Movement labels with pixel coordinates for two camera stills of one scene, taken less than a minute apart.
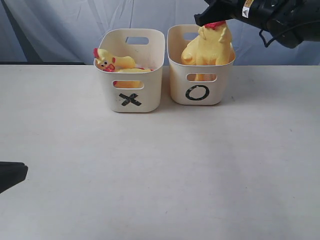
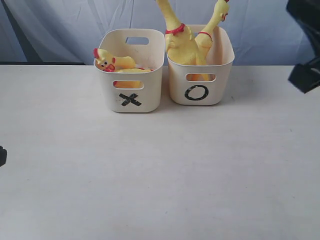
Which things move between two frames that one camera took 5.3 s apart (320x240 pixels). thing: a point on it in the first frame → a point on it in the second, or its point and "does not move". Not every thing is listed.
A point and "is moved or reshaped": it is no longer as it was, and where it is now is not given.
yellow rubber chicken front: x=196 y=53 is moved or reshaped
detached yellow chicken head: x=109 y=63 does not move
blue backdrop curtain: x=66 y=32 does not move
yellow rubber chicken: x=214 y=45 → x=179 y=42
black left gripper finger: x=11 y=173 → x=3 y=156
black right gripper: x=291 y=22 → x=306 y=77
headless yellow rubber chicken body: x=130 y=84 does not move
